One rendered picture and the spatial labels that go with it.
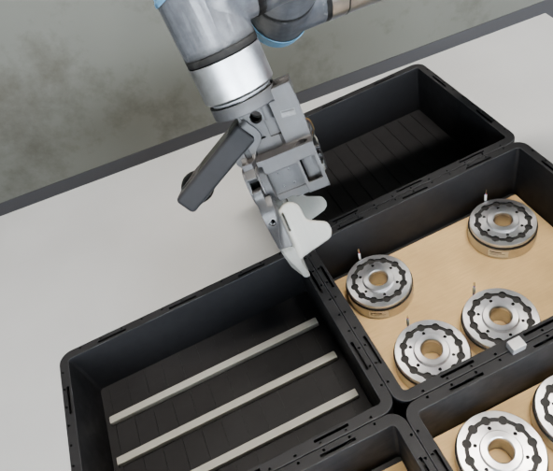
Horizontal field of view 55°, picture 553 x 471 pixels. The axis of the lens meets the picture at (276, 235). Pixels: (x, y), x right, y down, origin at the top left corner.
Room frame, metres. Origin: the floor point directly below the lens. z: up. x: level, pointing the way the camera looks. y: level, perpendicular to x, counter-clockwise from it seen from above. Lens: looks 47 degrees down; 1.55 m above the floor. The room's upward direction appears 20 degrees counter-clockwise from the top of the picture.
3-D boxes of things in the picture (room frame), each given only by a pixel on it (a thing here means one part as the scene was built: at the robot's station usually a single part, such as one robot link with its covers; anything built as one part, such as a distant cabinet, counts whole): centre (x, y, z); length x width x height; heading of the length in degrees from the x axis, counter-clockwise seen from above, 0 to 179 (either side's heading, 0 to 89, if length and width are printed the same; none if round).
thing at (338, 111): (0.73, -0.21, 0.87); 0.40 x 0.30 x 0.11; 97
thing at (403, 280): (0.49, -0.13, 0.86); 0.10 x 0.10 x 0.01
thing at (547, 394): (0.21, -0.28, 0.86); 0.10 x 0.10 x 0.01
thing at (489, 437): (0.20, -0.17, 0.86); 0.05 x 0.05 x 0.01
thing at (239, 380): (0.38, 0.15, 0.87); 0.40 x 0.30 x 0.11; 97
